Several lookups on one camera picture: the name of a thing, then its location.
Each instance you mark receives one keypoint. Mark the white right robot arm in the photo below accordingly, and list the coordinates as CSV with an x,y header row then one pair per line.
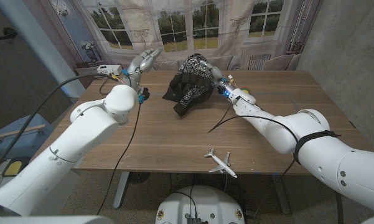
x,y
330,149

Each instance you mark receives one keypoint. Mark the printed window backdrop cloth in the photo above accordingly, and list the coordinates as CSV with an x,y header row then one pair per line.
x,y
186,25

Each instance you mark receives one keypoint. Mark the light blue pillar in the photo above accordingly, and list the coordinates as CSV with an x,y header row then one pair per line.
x,y
43,49

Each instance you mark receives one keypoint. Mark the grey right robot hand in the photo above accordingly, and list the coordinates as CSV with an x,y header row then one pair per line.
x,y
219,77

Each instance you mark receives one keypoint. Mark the black paisley bandana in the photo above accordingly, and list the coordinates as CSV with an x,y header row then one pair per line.
x,y
189,87

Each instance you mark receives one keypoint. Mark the yellow and black floor item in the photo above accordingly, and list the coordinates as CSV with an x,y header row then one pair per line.
x,y
14,168

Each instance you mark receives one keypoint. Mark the grey table leg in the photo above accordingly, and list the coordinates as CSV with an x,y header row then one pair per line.
x,y
281,196
120,189

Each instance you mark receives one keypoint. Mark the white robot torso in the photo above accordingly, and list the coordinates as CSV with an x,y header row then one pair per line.
x,y
202,205

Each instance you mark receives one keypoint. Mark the white electronics box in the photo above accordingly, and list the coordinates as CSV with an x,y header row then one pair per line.
x,y
107,69

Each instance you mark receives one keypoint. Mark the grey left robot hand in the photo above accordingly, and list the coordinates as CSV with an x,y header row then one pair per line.
x,y
140,65

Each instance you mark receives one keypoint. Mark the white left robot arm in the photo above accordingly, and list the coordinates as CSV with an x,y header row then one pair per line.
x,y
81,133

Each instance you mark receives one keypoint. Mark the white toy airplane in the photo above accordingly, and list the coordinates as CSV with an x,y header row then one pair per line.
x,y
219,161

